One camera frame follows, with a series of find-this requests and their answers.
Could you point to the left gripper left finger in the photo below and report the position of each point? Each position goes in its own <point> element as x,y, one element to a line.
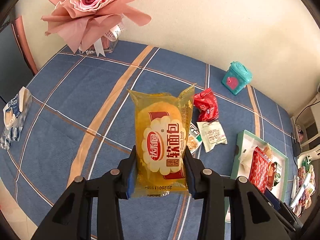
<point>71,215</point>

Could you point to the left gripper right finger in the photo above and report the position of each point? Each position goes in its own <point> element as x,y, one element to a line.
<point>252,215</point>

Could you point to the red patterned wafer packet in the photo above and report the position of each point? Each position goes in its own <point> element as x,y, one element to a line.
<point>259,171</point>

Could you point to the brown white snack packet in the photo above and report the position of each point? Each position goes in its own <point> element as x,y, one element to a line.
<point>271,175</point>

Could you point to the white cream snack packet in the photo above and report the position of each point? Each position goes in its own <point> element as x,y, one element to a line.
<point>212,134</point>

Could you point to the small red candy packet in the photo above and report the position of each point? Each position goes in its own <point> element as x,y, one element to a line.
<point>206,103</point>

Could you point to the yellow soft bread packet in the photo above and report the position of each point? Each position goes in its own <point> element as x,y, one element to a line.
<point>162,124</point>

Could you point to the green white oat snack packet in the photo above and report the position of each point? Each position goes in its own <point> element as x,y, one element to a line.
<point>194,138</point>

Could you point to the white tray green rim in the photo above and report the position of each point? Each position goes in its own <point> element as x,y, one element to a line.
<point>245,144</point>

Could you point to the black power adapter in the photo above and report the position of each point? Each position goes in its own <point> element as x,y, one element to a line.
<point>296,149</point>

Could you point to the blue plaid tablecloth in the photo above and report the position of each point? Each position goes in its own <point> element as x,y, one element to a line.
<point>76,95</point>

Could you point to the blue white tissue packet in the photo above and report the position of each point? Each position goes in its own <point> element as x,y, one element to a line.
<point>14,115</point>

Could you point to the teal toy box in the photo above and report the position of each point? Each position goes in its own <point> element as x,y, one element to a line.
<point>236,77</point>

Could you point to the pink flower bouquet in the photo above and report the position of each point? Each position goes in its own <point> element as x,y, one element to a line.
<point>83,23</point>

